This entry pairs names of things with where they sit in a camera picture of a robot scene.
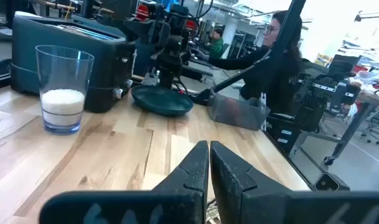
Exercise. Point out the clear plastic container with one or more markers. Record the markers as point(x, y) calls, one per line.
point(236, 113)

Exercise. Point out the background workstation table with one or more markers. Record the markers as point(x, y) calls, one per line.
point(329, 90)

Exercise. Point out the black table-edge camera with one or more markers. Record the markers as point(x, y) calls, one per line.
point(327, 182)

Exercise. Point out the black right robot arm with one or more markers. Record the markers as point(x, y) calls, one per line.
point(172, 46)

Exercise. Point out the clear cup with white filling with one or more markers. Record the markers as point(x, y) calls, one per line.
point(63, 102)

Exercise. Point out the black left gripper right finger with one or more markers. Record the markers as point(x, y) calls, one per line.
point(239, 193)

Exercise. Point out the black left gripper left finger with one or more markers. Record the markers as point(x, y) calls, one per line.
point(183, 199)

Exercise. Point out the person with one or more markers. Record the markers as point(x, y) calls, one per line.
point(215, 45)
point(270, 71)

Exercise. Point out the dark green plate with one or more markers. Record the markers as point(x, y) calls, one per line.
point(161, 101)

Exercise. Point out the black four-slot toaster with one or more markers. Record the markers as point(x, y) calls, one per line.
point(68, 62)

